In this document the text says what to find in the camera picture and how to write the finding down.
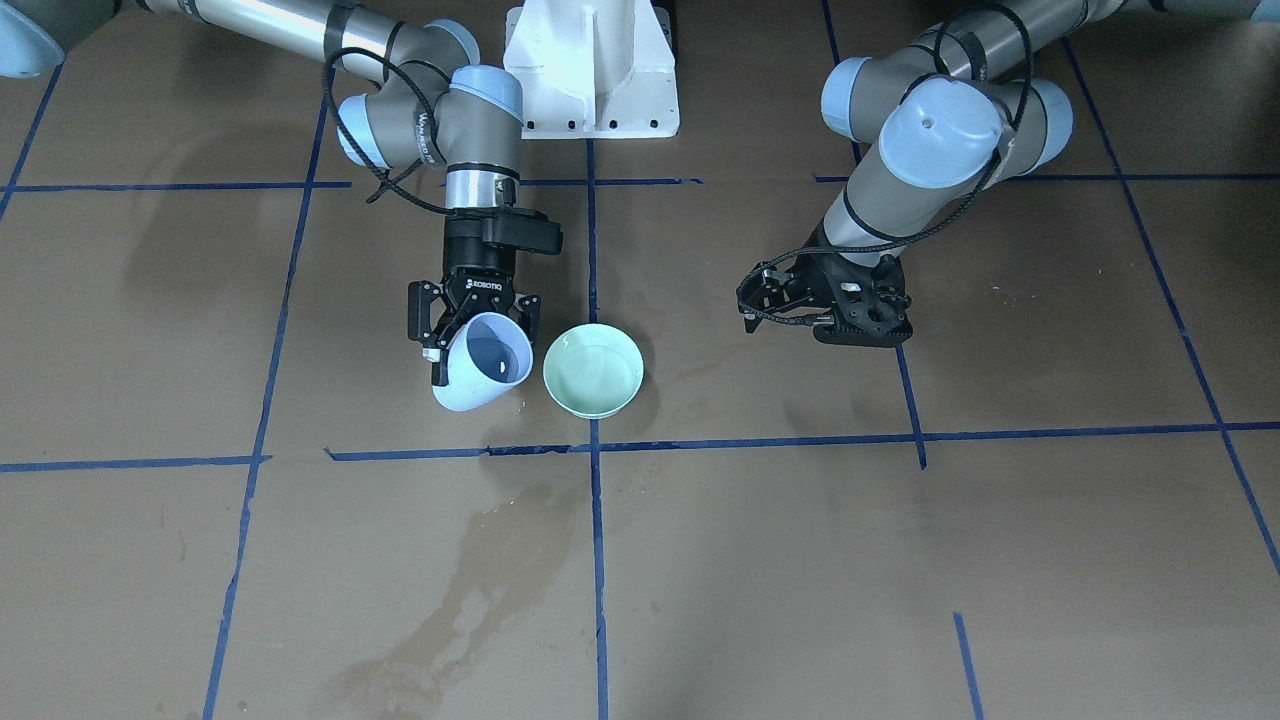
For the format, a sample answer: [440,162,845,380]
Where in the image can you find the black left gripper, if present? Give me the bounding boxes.
[739,246,913,348]

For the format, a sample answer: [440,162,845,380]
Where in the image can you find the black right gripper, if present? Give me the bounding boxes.
[407,211,543,388]

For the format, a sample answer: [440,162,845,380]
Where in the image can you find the light blue plastic cup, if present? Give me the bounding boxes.
[431,313,534,413]

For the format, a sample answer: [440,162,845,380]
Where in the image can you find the mint green bowl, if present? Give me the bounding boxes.
[541,323,645,420]

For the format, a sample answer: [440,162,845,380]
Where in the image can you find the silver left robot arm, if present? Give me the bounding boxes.
[736,1,1277,348]

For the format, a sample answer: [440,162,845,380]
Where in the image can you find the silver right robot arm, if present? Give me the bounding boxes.
[140,1,563,410]

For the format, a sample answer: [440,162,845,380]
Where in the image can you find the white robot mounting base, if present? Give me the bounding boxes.
[503,1,681,140]

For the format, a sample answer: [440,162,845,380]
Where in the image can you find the brown paper table cover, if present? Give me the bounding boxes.
[1,1,1279,719]

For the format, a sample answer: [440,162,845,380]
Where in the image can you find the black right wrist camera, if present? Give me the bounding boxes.
[481,208,564,256]

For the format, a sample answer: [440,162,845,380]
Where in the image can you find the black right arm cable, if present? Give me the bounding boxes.
[323,47,456,217]

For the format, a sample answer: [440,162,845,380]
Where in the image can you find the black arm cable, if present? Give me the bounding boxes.
[323,47,456,217]
[739,3,1034,325]

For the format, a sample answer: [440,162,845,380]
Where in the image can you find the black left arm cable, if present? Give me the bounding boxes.
[739,3,1034,325]

